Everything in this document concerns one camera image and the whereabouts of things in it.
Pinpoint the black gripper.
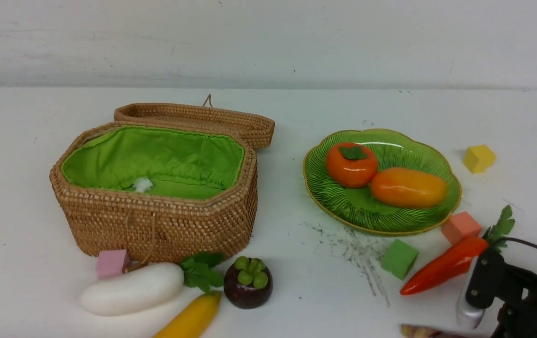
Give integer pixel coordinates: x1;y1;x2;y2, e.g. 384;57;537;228
492;270;537;338

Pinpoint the orange toy carrot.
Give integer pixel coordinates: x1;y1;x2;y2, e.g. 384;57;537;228
399;205;515;296

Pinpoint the orange yellow toy mango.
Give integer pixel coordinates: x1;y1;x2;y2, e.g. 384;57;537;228
370;167;448;209

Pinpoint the orange toy persimmon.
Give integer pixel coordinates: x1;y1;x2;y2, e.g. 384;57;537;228
326;142;379;188

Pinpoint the purple toy mangosteen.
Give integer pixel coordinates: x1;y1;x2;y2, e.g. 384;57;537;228
223;255;274;309

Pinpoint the yellow toy banana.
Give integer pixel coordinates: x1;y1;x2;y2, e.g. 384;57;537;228
154;291;222;338

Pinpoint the white toy radish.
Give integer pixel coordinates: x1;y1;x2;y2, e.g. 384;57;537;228
79;252;225;316

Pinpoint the orange foam cube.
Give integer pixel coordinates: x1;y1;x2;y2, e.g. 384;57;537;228
441;212;482;245

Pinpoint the green foam cube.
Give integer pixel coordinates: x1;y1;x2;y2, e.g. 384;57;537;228
381;239;419;280

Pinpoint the yellow foam cube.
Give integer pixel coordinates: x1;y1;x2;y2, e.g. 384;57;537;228
462;144;496;175

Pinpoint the green leaf-shaped glass plate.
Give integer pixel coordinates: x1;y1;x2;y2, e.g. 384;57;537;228
303;128;462;236

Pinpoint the woven wicker basket green lining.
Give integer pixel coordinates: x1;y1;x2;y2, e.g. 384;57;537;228
50;122;258;262

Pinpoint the pink foam cube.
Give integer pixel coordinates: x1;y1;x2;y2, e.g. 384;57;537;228
95;249;131;280

